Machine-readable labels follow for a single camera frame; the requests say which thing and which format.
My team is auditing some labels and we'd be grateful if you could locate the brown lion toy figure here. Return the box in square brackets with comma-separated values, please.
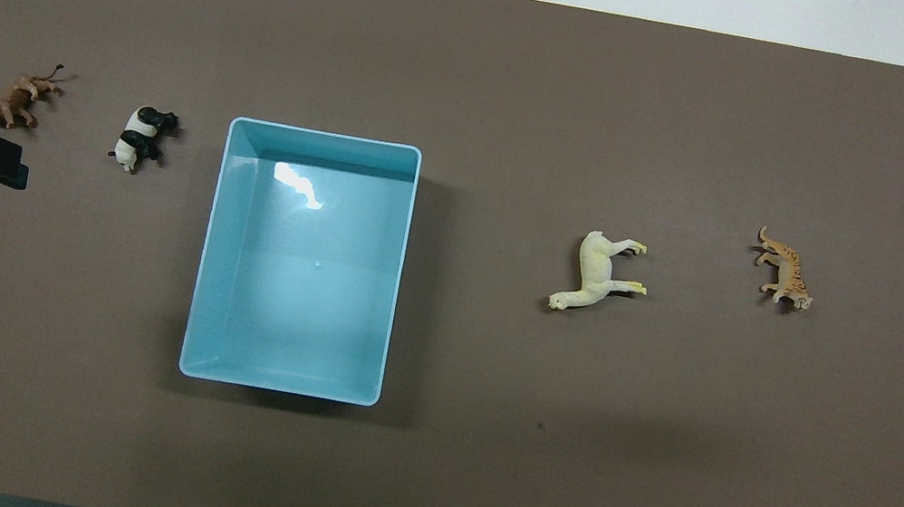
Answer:
[0, 54, 69, 138]

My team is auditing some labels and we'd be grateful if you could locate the brown paper table mat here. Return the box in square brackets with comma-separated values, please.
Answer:
[0, 0, 904, 507]

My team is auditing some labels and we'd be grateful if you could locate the light blue plastic storage box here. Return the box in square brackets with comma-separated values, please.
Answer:
[177, 113, 425, 409]

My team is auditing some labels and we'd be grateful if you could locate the black and white panda toy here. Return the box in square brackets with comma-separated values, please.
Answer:
[104, 100, 183, 181]

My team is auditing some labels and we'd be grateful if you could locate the orange striped tiger toy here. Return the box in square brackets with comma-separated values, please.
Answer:
[744, 224, 825, 314]

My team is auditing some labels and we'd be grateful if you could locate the cream white llama toy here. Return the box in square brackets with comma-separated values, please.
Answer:
[545, 224, 657, 328]

